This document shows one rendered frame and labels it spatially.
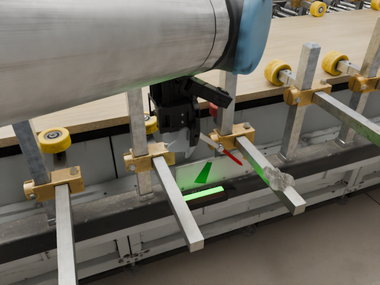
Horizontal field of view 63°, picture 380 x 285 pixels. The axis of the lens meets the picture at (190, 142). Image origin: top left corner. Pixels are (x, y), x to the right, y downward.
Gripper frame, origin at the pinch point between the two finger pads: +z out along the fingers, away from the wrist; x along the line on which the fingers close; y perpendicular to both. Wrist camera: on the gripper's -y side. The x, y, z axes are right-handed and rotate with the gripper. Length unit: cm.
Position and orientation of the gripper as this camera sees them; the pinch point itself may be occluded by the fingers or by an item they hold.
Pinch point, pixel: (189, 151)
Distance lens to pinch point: 67.3
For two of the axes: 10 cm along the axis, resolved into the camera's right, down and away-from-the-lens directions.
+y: -9.3, 2.2, -3.0
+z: 0.0, 8.1, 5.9
